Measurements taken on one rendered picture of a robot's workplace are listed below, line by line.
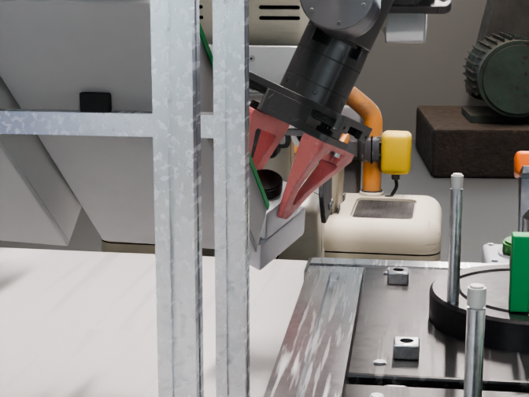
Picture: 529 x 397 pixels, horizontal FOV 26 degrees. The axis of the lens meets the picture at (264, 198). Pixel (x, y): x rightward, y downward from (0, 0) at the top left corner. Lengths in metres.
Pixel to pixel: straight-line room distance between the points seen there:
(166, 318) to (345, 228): 1.19
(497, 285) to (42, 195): 0.34
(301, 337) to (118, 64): 0.22
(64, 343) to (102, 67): 0.41
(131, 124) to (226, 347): 0.16
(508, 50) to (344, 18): 5.55
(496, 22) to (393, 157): 5.24
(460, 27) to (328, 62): 6.71
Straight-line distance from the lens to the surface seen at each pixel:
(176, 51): 0.56
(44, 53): 0.74
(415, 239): 1.75
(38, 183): 0.87
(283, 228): 0.97
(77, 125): 0.76
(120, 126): 0.75
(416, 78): 7.68
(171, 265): 0.58
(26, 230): 0.92
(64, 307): 1.20
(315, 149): 0.92
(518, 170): 0.84
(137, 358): 1.04
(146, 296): 1.22
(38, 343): 1.09
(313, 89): 0.94
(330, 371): 0.72
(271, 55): 1.44
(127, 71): 0.73
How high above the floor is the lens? 1.21
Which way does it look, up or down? 12 degrees down
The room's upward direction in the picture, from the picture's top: straight up
